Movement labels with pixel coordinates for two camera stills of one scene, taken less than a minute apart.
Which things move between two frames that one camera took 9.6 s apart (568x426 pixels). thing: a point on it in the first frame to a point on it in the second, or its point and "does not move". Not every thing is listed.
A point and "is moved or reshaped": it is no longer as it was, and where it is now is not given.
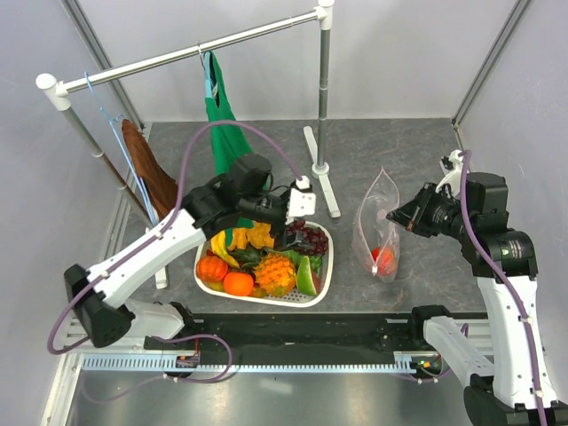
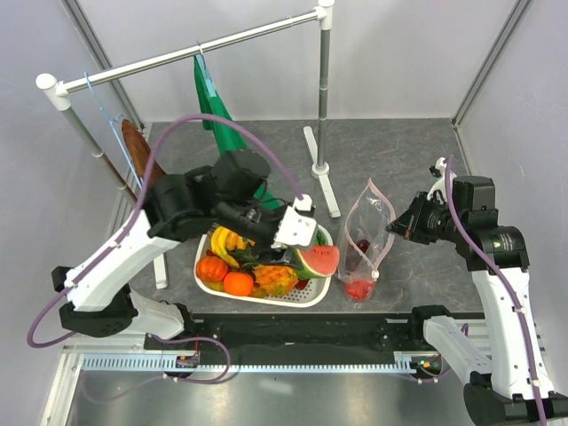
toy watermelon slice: x=308 y=280 to x=319 y=261
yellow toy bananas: x=218 y=248 does not move
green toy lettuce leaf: x=316 y=261 to x=319 y=240
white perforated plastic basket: x=325 y=275 does not move
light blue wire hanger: x=139 y=181 does not move
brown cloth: x=161 y=183 does not move
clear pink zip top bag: x=375 y=238 is moved or reshaped
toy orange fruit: x=238 y=283 does not move
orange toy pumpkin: x=210 y=268 does not move
